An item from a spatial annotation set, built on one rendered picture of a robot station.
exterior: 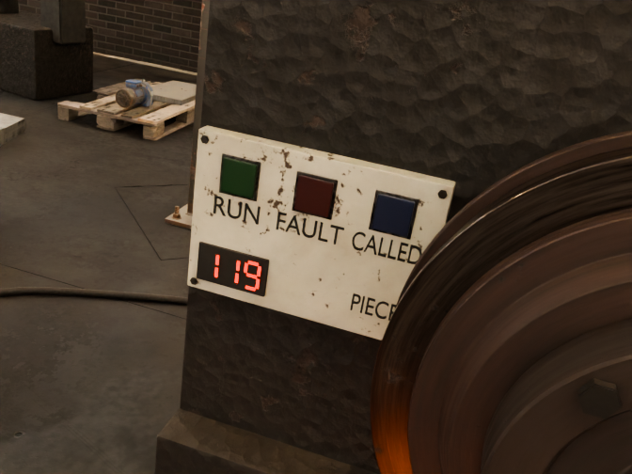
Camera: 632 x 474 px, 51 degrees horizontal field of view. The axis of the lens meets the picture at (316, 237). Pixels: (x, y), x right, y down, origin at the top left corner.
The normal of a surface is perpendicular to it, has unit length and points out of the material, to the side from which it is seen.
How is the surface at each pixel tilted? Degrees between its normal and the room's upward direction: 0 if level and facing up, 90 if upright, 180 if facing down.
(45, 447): 0
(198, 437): 0
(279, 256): 90
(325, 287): 90
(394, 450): 90
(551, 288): 52
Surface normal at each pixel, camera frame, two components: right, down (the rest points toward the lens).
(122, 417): 0.15, -0.91
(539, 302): -0.69, -0.54
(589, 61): -0.29, 0.35
